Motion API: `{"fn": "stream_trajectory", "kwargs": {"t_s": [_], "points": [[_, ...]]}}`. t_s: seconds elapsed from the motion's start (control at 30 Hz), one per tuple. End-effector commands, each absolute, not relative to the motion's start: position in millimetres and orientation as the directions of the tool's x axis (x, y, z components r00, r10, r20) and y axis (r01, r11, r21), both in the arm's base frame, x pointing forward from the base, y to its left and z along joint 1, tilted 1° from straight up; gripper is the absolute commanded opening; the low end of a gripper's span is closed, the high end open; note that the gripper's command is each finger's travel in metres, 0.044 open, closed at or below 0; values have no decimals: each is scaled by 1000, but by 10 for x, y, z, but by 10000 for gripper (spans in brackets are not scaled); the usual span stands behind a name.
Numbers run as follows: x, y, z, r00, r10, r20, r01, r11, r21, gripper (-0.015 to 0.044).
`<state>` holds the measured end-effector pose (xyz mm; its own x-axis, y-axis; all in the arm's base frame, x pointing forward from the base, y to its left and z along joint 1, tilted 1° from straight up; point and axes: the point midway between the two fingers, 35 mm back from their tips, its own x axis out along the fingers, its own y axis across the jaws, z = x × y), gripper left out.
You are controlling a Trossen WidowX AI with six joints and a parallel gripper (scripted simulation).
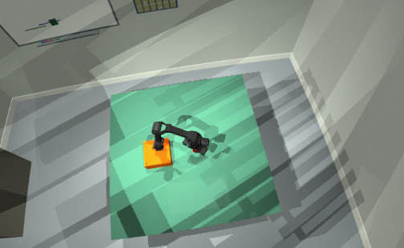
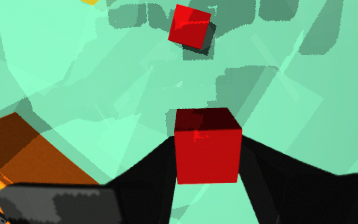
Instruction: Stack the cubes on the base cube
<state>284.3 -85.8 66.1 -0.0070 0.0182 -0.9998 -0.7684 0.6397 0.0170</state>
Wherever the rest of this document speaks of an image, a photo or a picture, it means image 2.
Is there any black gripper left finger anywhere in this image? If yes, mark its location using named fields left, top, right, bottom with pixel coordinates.
left=0, top=136, right=177, bottom=224

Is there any yellow cube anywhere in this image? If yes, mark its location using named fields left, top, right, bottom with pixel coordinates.
left=81, top=0, right=99, bottom=5

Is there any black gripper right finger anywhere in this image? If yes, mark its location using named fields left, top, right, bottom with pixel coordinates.
left=238, top=135, right=358, bottom=224

